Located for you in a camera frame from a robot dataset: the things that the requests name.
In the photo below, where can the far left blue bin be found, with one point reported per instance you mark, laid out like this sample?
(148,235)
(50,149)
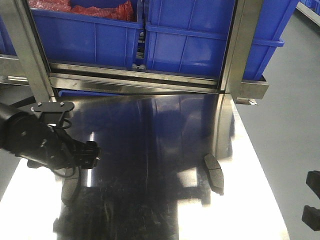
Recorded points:
(6,45)

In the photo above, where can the blue plastic bin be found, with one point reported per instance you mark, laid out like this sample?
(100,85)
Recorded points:
(88,39)
(190,36)

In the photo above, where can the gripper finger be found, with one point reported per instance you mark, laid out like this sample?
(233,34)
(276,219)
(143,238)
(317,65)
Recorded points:
(311,217)
(313,181)

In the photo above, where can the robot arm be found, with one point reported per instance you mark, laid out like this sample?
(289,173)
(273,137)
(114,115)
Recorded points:
(41,137)

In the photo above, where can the left blue plastic bin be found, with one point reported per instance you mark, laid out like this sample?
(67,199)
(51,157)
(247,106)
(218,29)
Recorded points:
(88,39)

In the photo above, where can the right blue plastic bin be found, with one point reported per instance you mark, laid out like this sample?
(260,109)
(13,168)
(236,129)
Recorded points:
(190,36)

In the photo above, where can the stainless steel rack frame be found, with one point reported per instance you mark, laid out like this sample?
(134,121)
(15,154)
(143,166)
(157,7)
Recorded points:
(30,65)

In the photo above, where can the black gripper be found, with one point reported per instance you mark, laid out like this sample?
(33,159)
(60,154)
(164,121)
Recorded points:
(42,140)

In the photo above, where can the brake pad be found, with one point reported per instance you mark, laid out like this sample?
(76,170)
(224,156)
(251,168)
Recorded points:
(214,174)
(70,189)

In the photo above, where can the red plastic bag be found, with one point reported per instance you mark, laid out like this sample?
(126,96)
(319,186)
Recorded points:
(124,11)

